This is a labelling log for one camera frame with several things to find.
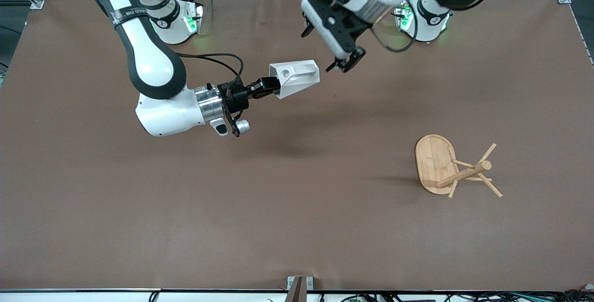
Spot white faceted cup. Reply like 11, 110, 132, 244
269, 59, 321, 100

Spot left arm base connector panel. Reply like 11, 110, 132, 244
394, 5, 414, 32

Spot right arm base connector panel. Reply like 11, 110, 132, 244
185, 1, 205, 34

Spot wooden cup rack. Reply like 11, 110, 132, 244
414, 134, 504, 199

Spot brown table cover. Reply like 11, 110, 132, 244
0, 0, 594, 292

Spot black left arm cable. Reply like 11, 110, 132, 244
370, 0, 418, 53

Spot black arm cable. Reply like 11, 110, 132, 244
370, 0, 418, 53
178, 53, 245, 96

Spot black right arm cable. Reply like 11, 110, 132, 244
178, 53, 245, 96

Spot metal bracket plate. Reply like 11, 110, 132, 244
287, 276, 314, 292

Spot dark camera post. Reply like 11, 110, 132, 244
285, 276, 307, 302

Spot tangled cables below table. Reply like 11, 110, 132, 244
339, 289, 594, 302

